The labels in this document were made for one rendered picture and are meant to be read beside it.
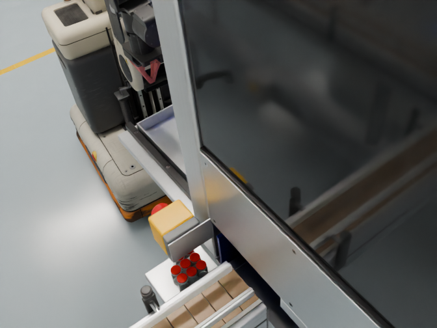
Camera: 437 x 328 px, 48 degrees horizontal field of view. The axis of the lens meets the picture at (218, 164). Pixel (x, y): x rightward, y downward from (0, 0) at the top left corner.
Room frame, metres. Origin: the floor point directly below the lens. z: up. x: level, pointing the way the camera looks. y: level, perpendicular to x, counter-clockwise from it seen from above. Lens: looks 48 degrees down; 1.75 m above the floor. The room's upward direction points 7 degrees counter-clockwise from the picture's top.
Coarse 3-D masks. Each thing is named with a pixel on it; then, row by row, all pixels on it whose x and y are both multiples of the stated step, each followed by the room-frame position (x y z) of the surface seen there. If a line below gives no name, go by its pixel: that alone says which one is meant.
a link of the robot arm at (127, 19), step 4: (124, 12) 0.95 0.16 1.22; (124, 16) 0.94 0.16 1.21; (128, 16) 0.94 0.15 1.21; (132, 16) 0.94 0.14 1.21; (124, 20) 0.95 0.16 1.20; (128, 20) 0.94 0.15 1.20; (132, 20) 0.94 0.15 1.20; (124, 24) 0.95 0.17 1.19; (128, 24) 0.94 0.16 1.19; (128, 28) 0.94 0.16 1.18; (132, 28) 0.94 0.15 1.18; (128, 32) 0.94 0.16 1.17; (132, 32) 0.94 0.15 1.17
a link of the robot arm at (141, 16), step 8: (112, 0) 0.94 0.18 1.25; (128, 0) 0.96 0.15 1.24; (136, 0) 0.95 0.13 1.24; (144, 0) 0.95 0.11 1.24; (120, 8) 0.93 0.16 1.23; (128, 8) 0.93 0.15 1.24; (136, 8) 0.92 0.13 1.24; (144, 8) 0.91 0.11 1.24; (152, 8) 0.91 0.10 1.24; (136, 16) 0.91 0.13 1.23; (144, 16) 0.89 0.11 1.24; (152, 16) 0.89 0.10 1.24; (136, 24) 0.90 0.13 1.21; (144, 24) 0.87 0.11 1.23; (152, 24) 0.88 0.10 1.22; (136, 32) 0.90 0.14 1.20; (144, 32) 0.87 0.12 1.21; (152, 32) 0.88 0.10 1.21; (144, 40) 0.87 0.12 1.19; (152, 40) 0.87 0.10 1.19
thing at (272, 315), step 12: (240, 264) 0.51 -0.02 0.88; (240, 276) 0.48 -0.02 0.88; (252, 276) 0.48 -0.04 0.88; (252, 288) 0.45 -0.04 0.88; (264, 288) 0.45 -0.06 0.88; (264, 300) 0.43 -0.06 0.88; (276, 300) 0.42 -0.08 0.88; (276, 312) 0.40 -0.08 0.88; (276, 324) 0.38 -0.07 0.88; (288, 324) 0.37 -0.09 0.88
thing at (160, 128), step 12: (168, 108) 0.98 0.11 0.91; (144, 120) 0.94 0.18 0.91; (156, 120) 0.96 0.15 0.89; (168, 120) 0.96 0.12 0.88; (144, 132) 0.90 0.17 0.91; (156, 132) 0.92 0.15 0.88; (168, 132) 0.92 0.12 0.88; (156, 144) 0.85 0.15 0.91; (168, 144) 0.87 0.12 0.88; (168, 156) 0.80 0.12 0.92; (180, 156) 0.83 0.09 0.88; (180, 168) 0.76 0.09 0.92
